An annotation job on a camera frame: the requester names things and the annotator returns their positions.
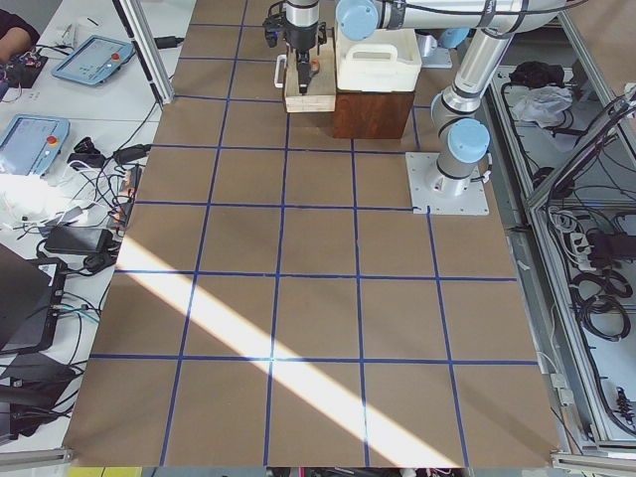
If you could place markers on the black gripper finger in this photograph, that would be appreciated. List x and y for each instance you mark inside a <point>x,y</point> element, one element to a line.
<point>299,55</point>
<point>307,80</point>

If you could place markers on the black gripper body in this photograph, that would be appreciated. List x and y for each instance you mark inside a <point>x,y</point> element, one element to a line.
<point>302,37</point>

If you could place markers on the grey orange handled scissors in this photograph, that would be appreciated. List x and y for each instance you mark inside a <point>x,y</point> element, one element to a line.
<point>314,68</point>

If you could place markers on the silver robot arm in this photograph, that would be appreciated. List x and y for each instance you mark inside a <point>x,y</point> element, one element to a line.
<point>488,27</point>

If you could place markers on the dark brown wooden cabinet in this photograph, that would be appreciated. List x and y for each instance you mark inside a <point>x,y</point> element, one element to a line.
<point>371,115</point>

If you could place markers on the blue teach pendant upper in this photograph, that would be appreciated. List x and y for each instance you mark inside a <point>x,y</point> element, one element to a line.
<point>94,61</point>

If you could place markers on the blue teach pendant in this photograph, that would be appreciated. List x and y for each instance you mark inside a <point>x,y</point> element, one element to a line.
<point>31,143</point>
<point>94,61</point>

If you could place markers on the black cloth bundle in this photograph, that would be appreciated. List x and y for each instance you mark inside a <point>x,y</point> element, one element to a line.
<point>533,74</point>

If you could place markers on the crumpled white cloth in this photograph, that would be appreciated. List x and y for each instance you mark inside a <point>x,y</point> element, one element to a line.
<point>544,106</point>

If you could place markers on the blue teach pendant lower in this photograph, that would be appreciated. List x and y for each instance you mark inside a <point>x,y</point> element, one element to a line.
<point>31,143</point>

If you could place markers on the black power brick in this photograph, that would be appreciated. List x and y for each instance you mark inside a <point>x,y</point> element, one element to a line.
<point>69,240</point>

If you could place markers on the black laptop computer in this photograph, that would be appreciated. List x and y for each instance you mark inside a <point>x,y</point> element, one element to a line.
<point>31,290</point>

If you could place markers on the wooden drawer with white handle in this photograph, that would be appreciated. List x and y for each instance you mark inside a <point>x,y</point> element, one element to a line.
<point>321,91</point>

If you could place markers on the white plastic tray with handles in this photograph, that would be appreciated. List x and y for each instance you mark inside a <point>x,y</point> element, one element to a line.
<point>387,61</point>

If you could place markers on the aluminium frame post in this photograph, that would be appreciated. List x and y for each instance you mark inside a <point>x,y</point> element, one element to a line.
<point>135,24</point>

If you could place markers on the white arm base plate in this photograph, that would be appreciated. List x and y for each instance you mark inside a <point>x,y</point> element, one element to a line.
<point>432,193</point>

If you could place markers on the orange switch power strip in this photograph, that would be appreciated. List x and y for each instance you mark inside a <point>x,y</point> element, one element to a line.
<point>123,188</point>

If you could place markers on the aluminium frame rail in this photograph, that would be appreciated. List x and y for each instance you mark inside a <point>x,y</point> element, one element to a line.
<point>572,189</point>

